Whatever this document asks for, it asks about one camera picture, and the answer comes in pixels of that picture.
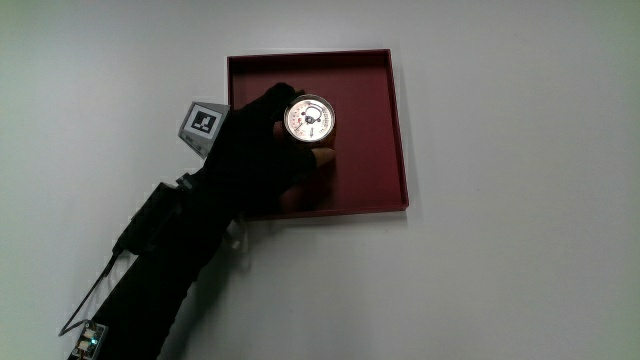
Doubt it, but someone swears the person's left hand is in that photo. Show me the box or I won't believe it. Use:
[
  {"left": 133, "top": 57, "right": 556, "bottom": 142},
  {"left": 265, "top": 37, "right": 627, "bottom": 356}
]
[{"left": 178, "top": 82, "right": 337, "bottom": 222}]

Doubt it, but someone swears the round white pressure gauge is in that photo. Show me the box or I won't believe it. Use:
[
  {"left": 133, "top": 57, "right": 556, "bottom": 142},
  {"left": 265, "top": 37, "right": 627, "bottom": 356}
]
[{"left": 282, "top": 93, "right": 338, "bottom": 150}]

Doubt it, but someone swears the dark red square plate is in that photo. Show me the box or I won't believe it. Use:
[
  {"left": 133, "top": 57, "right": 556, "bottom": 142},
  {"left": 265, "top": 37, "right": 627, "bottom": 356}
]
[{"left": 226, "top": 48, "right": 410, "bottom": 222}]

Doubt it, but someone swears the black wrist sensor box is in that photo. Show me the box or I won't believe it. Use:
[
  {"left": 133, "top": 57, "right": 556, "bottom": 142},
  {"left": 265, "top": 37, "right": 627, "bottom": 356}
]
[{"left": 112, "top": 172, "right": 197, "bottom": 256}]

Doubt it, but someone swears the small circuit board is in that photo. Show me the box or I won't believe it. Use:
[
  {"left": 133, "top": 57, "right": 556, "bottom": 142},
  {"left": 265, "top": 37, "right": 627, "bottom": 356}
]
[{"left": 68, "top": 319, "right": 110, "bottom": 360}]

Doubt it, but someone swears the thin black cable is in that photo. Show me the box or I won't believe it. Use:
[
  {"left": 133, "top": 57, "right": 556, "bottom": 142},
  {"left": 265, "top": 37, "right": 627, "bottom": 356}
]
[{"left": 58, "top": 248, "right": 124, "bottom": 338}]

